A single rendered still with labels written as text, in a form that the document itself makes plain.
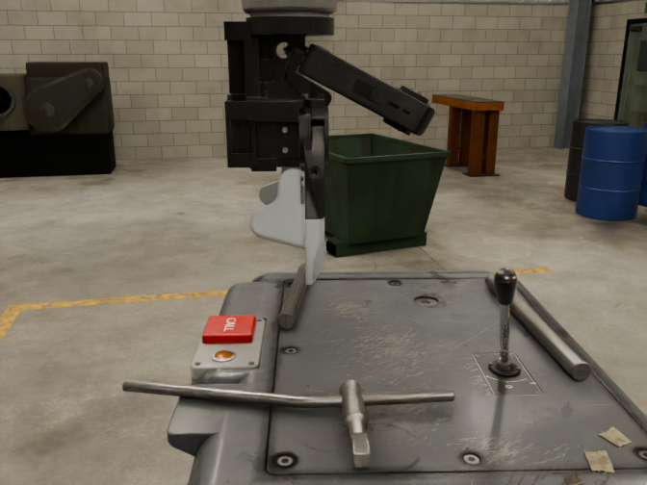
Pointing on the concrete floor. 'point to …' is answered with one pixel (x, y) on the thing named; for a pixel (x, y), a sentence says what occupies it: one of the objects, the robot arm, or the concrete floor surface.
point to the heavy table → (472, 132)
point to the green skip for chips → (378, 192)
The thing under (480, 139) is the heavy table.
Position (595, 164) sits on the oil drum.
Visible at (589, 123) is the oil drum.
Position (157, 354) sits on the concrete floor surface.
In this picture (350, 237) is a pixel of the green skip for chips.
